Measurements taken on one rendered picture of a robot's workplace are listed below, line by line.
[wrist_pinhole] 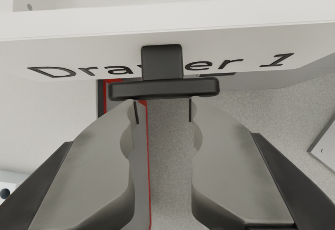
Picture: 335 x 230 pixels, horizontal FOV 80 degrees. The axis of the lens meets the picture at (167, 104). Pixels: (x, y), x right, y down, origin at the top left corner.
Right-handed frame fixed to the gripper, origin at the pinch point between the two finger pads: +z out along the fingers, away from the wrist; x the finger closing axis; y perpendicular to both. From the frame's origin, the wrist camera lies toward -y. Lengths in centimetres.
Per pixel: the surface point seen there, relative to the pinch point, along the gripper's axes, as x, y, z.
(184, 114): 7, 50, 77
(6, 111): -22.8, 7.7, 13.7
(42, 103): -17.6, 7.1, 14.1
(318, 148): 71, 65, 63
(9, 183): -19.1, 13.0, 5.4
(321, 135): 74, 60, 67
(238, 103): 35, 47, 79
